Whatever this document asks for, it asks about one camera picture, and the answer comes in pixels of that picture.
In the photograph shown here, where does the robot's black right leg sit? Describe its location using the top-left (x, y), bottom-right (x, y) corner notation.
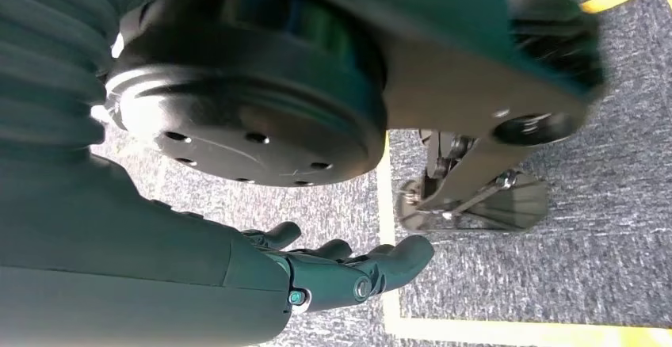
top-left (105, 0), bottom-right (607, 215)

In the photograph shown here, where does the yellow floor tape square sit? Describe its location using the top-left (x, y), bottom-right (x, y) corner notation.
top-left (375, 0), bottom-right (672, 347)

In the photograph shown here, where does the robot's black right foot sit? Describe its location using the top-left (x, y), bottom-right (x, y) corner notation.
top-left (396, 129), bottom-right (552, 233)

